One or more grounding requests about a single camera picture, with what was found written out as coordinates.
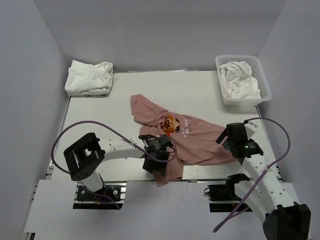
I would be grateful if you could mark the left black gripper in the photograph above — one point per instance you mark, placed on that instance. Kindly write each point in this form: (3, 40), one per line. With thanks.
(148, 166)

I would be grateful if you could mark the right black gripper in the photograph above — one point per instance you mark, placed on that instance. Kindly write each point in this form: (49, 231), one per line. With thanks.
(223, 135)

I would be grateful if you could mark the pink t-shirt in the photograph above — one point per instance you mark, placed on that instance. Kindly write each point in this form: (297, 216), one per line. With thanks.
(194, 138)

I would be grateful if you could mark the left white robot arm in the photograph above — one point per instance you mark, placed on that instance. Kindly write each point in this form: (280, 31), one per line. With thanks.
(85, 155)

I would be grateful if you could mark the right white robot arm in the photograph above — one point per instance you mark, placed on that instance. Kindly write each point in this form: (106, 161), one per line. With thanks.
(282, 217)

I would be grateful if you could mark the crumpled white t-shirts in basket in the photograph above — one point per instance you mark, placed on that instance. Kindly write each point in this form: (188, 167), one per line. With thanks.
(238, 81)

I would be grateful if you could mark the folded white t-shirt stack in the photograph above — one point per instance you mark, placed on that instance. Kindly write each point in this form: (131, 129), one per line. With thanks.
(89, 80)

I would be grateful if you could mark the white plastic basket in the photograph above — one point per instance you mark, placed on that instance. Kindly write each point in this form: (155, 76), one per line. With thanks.
(257, 72)

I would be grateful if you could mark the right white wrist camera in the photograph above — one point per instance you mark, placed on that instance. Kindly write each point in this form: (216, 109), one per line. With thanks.
(250, 128)

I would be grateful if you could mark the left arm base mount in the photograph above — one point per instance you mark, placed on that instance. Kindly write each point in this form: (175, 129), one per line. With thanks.
(111, 197)

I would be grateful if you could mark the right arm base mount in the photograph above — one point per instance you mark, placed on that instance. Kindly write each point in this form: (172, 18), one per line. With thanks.
(222, 197)

